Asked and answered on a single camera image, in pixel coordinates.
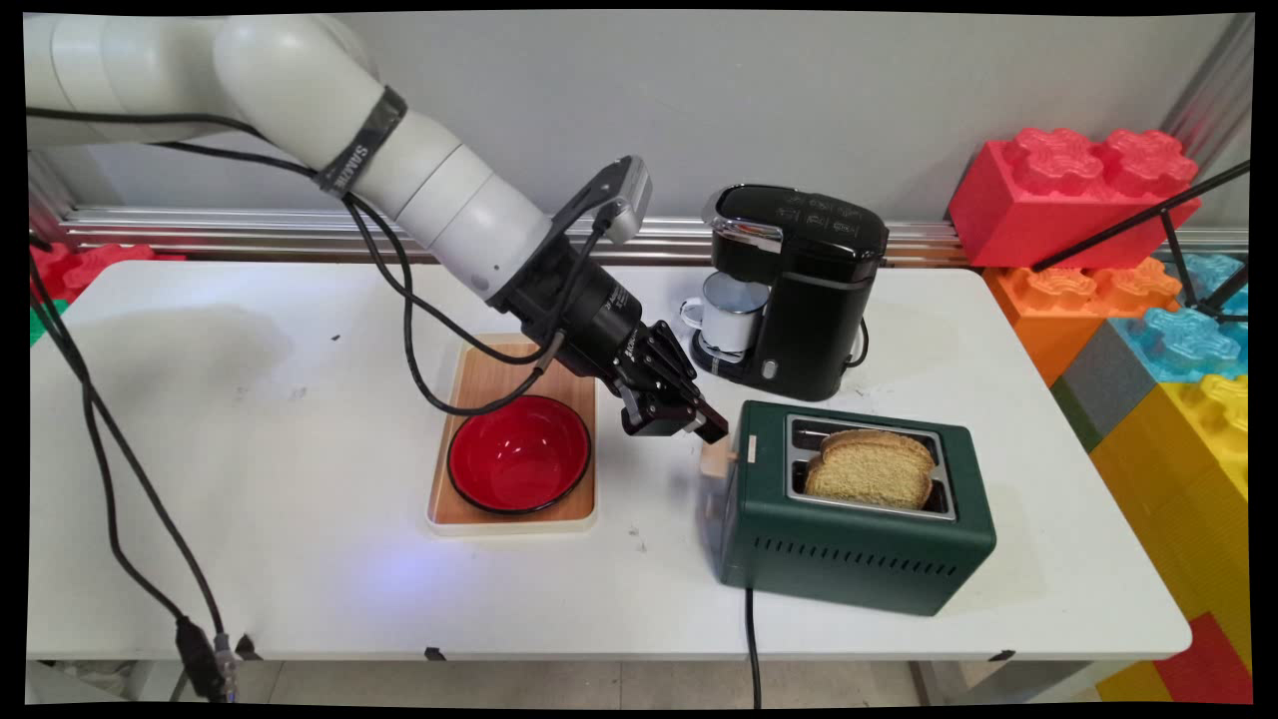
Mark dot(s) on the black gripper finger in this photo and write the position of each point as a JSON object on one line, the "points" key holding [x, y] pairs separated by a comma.
{"points": [[654, 414], [679, 364]]}

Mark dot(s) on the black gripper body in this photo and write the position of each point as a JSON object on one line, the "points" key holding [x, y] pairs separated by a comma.
{"points": [[589, 305]]}

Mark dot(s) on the wooden toaster lever knob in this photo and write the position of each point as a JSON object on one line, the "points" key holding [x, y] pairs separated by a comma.
{"points": [[717, 465]]}

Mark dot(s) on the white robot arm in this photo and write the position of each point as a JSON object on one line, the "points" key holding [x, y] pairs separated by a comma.
{"points": [[300, 90]]}

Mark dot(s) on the white enamel mug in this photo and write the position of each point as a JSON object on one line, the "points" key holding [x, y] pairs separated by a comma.
{"points": [[734, 310]]}

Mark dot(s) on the wooden tray with white rim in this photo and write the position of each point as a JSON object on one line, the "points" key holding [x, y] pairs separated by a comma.
{"points": [[479, 374]]}

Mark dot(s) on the red bowl with black rim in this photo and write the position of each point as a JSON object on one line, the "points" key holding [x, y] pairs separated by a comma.
{"points": [[519, 459]]}

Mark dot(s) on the silver black coffee machine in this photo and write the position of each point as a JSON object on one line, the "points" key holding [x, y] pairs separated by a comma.
{"points": [[809, 300]]}

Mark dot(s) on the slice of bread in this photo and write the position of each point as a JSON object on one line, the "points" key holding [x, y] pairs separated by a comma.
{"points": [[869, 479]]}

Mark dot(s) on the green toaster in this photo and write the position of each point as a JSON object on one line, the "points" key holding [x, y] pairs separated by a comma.
{"points": [[849, 554]]}

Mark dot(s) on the orange toy block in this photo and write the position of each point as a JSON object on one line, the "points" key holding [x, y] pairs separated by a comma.
{"points": [[1048, 320]]}

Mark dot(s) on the big red toy block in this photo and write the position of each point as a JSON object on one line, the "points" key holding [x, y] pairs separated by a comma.
{"points": [[1058, 205]]}

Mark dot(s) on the light blue toy block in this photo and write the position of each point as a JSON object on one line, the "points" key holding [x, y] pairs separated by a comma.
{"points": [[1213, 280], [1188, 345]]}

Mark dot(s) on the black tripod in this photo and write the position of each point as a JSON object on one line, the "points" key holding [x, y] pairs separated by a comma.
{"points": [[1168, 215]]}

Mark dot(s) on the big yellow toy block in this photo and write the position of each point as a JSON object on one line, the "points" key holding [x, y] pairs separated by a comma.
{"points": [[1178, 479]]}

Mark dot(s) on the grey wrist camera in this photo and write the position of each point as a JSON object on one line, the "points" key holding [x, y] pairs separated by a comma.
{"points": [[624, 195]]}

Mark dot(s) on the aluminium rail along wall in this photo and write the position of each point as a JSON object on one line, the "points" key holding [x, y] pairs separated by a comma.
{"points": [[300, 228]]}

